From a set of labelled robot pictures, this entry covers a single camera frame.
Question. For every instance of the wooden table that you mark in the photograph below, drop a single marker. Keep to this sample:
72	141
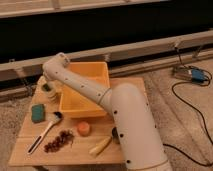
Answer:
75	154

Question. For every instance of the bunch of red grapes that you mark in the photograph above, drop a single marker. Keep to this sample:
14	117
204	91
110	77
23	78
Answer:
64	138

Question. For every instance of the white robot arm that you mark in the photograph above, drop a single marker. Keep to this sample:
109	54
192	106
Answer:
139	138

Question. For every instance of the white-handled brush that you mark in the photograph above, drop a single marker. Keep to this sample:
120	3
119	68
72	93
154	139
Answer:
55	118

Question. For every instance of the blue electronic box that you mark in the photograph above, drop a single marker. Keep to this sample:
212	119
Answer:
189	74

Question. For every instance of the green sponge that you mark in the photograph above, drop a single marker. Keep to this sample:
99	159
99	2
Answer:
38	113

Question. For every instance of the green pepper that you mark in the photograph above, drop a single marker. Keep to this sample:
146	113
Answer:
46	87

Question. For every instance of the yellow plastic bin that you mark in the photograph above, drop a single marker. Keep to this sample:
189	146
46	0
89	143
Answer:
73	104

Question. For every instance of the orange round fruit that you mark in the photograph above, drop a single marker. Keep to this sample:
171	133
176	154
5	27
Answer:
83	128

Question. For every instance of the dark metal can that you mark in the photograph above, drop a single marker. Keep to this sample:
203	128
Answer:
115	136

